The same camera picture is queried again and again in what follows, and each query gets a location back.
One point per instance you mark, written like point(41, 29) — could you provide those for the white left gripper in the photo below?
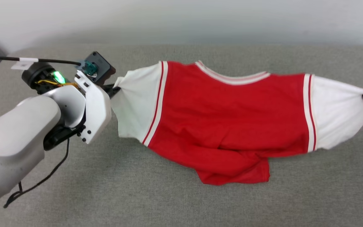
point(98, 110)

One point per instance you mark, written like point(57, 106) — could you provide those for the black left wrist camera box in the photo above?
point(101, 67)

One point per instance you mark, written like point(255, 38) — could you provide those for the red and white jersey shirt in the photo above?
point(225, 119)

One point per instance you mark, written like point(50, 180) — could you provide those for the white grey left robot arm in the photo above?
point(14, 135)

